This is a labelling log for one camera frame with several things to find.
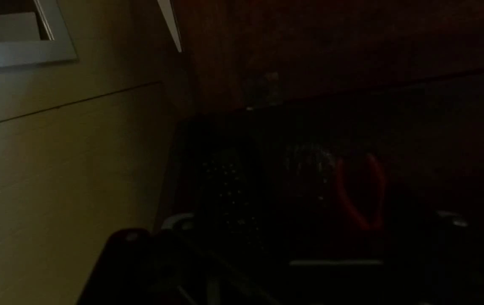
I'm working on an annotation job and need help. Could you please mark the dark wooden secretary desk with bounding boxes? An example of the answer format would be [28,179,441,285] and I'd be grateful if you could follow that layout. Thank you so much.
[158,0,484,305]

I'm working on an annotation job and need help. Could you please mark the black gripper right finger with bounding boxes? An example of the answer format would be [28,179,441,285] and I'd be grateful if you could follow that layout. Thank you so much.
[400,182,465,243]

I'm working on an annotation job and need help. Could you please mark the white framed panel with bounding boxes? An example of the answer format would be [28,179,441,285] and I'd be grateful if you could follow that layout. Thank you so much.
[0,0,79,73]

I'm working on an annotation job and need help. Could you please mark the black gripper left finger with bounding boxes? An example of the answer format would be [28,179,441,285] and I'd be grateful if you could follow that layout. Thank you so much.
[194,140,262,251]

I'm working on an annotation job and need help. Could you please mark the red handled wire cutters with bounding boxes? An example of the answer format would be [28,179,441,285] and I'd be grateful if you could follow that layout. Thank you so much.
[334,153,390,234]

